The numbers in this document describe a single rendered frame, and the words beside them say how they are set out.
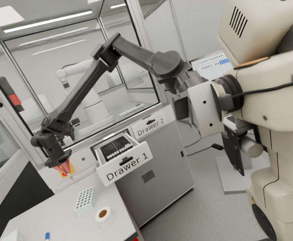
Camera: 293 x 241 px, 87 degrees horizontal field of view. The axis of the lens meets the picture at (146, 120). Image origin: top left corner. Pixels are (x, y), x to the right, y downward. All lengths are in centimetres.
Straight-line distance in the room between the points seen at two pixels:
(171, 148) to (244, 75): 110
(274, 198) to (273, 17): 41
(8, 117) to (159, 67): 90
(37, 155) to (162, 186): 98
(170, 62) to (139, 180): 108
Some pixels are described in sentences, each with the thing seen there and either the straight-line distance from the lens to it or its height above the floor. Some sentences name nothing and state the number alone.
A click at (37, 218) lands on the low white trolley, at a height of 76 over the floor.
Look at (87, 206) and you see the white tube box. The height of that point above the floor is 79.
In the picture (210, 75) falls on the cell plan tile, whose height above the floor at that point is 104.
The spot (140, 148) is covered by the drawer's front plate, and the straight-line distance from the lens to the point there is 84.
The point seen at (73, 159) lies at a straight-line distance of 115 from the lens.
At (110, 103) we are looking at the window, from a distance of 111.
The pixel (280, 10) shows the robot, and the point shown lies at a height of 130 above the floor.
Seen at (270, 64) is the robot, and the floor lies 123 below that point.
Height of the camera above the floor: 130
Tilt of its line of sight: 19 degrees down
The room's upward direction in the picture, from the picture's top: 21 degrees counter-clockwise
